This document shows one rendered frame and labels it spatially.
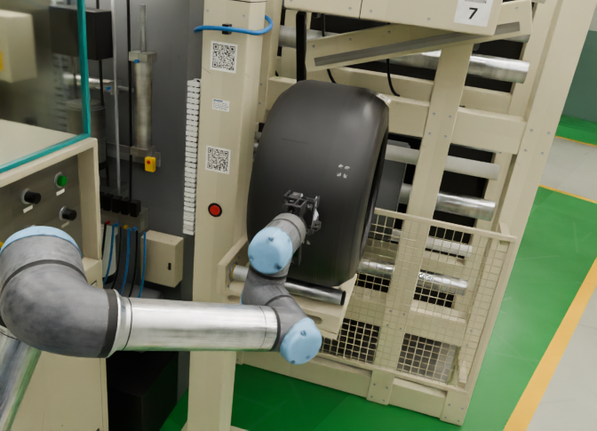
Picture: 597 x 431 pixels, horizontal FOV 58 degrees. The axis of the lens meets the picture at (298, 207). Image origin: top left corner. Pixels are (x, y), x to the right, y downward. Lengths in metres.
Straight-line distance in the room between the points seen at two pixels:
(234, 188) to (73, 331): 0.90
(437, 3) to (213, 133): 0.72
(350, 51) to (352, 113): 0.47
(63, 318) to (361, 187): 0.78
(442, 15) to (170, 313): 1.15
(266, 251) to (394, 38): 1.01
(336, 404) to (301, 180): 1.45
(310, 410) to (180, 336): 1.72
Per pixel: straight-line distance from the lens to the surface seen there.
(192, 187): 1.64
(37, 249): 0.86
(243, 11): 1.46
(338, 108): 1.37
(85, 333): 0.77
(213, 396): 2.02
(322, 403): 2.54
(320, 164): 1.29
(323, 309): 1.56
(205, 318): 0.84
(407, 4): 1.63
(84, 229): 1.66
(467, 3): 1.63
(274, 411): 2.47
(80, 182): 1.60
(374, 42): 1.78
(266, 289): 0.99
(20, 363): 0.96
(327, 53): 1.81
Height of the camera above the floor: 1.74
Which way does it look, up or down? 24 degrees down
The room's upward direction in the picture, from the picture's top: 7 degrees clockwise
